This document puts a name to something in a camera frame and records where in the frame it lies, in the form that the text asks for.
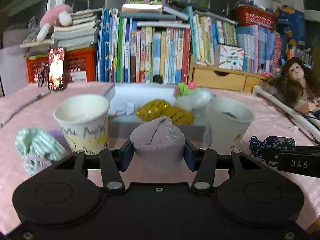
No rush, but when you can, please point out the scribbled white paper cup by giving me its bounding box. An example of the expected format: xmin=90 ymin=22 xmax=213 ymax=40
xmin=53 ymin=94 xmax=110 ymax=155

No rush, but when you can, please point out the white patterned label box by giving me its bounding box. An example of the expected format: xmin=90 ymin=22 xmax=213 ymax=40
xmin=214 ymin=44 xmax=245 ymax=71

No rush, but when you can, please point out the white paper cup with drawing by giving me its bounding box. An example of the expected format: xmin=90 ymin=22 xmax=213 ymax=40
xmin=202 ymin=97 xmax=254 ymax=155

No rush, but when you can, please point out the wooden drawer organizer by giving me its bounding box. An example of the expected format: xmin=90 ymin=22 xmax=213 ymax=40
xmin=188 ymin=55 xmax=268 ymax=93

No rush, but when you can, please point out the pink green scrunchie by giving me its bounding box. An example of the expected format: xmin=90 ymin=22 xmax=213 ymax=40
xmin=174 ymin=82 xmax=197 ymax=98

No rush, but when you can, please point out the row of upright books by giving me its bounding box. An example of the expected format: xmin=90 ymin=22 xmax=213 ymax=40
xmin=95 ymin=1 xmax=313 ymax=84

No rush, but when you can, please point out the small black box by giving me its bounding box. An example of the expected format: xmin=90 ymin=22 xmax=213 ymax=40
xmin=152 ymin=75 xmax=163 ymax=84

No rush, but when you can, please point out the red plastic crate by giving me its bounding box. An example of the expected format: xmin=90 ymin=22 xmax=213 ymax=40
xmin=24 ymin=47 xmax=98 ymax=84

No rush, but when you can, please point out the long-haired doll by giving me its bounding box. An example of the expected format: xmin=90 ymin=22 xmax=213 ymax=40
xmin=265 ymin=57 xmax=319 ymax=119

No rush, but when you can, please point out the pink white plush toy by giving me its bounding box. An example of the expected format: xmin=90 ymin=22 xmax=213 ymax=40
xmin=36 ymin=4 xmax=73 ymax=42

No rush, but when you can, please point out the blue cardboard box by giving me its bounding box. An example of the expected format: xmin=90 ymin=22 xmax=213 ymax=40
xmin=276 ymin=5 xmax=305 ymax=48

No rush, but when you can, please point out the white pipe frame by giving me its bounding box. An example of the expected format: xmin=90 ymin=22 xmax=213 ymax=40
xmin=252 ymin=86 xmax=319 ymax=145

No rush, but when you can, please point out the white paper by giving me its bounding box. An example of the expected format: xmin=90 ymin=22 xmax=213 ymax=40
xmin=113 ymin=101 xmax=139 ymax=116

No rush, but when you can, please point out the stack of books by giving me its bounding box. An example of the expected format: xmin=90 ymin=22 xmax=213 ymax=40
xmin=20 ymin=8 xmax=103 ymax=49

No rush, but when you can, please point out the smartphone on stand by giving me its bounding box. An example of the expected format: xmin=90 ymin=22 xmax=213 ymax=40
xmin=48 ymin=48 xmax=66 ymax=90

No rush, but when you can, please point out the miniature bicycle model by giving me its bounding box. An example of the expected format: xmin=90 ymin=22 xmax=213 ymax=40
xmin=38 ymin=62 xmax=49 ymax=87

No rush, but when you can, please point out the gold sequin pillow bow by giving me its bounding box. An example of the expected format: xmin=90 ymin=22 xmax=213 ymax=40
xmin=136 ymin=99 xmax=195 ymax=125

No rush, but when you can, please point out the green checked drawstring pouch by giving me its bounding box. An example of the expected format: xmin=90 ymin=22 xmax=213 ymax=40
xmin=15 ymin=128 xmax=67 ymax=177

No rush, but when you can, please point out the grey lanyard strap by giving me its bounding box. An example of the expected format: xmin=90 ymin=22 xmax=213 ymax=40
xmin=0 ymin=90 xmax=52 ymax=129

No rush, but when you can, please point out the white plush cat toy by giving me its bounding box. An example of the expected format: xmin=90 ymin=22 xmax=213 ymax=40
xmin=173 ymin=89 xmax=216 ymax=112

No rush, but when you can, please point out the dark blue patterned pouch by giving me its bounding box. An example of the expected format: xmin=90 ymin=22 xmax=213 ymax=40
xmin=249 ymin=135 xmax=296 ymax=167

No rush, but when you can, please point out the red basket on top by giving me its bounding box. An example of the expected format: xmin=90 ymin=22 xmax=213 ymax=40
xmin=233 ymin=5 xmax=276 ymax=30

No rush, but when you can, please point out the grey knitted soft hat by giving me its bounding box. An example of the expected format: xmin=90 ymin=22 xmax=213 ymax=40
xmin=130 ymin=116 xmax=185 ymax=173

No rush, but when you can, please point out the white grey cardboard box tray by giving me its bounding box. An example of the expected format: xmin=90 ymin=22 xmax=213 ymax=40
xmin=105 ymin=83 xmax=212 ymax=141

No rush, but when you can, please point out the grey plush toy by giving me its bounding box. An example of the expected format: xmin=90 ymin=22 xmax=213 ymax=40
xmin=23 ymin=16 xmax=41 ymax=43

